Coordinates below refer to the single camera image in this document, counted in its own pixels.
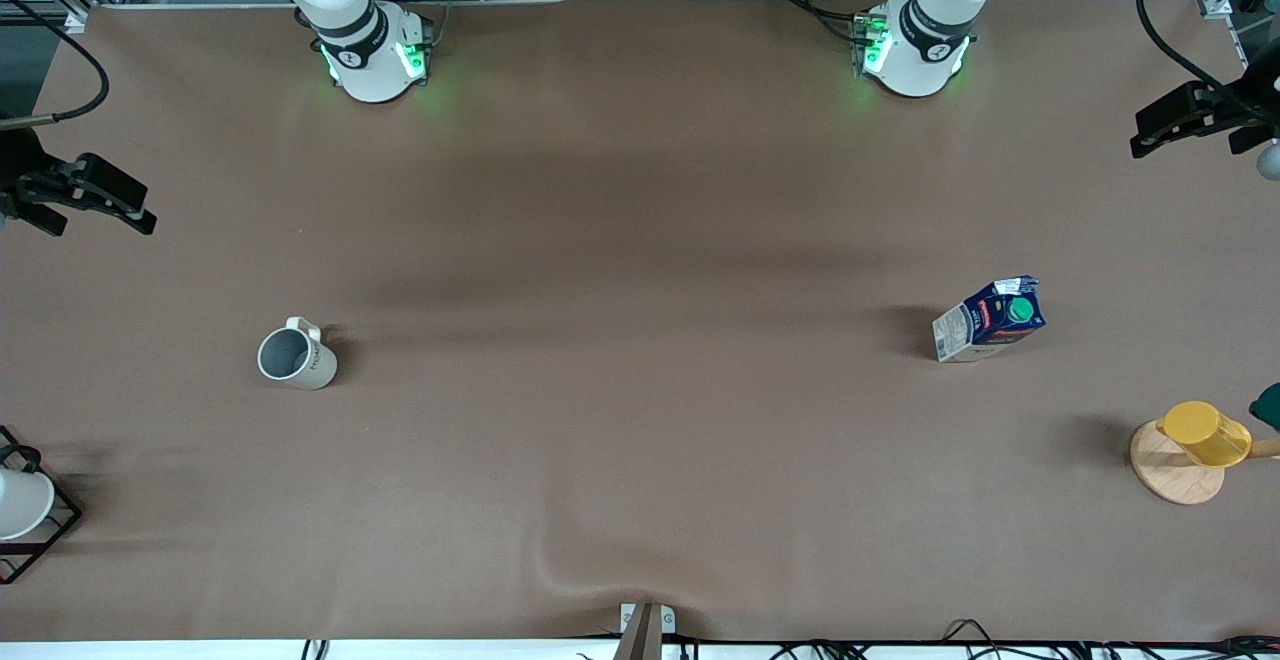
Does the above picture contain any beige ceramic mug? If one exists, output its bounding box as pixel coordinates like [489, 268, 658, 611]
[257, 317, 339, 391]

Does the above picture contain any blue milk carton green cap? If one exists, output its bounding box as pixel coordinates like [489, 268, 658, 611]
[932, 276, 1047, 364]

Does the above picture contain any yellow plastic cup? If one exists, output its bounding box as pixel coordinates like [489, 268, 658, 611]
[1157, 401, 1253, 468]

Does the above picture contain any round wooden cup stand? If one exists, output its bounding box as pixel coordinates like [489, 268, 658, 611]
[1130, 420, 1280, 506]

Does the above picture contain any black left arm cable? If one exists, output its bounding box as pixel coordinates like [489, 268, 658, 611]
[1138, 0, 1256, 106]

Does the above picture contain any black wire rack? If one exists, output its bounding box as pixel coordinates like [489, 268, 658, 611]
[0, 426, 84, 585]

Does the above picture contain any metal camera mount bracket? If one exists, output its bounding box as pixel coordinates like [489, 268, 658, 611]
[613, 602, 676, 660]

